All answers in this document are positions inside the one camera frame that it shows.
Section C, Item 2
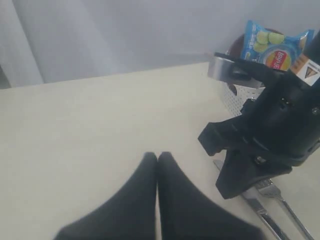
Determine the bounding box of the blue chips bag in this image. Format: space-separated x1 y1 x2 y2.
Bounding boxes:
240 20 315 71

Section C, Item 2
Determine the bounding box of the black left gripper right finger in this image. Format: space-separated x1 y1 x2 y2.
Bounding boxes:
157 152 262 240

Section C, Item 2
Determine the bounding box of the brown round plate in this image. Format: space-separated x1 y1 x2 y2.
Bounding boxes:
224 27 283 96

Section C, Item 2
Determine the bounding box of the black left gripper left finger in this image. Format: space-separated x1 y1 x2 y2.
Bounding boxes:
55 152 158 240

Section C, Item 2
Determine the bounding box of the silver table knife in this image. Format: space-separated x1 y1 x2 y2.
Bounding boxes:
212 159 291 240

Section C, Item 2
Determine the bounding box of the silver fork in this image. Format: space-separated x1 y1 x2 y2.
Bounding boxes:
254 178 315 240

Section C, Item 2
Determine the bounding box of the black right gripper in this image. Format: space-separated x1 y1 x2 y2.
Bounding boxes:
198 72 320 199

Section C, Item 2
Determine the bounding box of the white perforated plastic basket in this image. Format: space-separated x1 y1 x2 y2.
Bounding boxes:
219 81 265 117

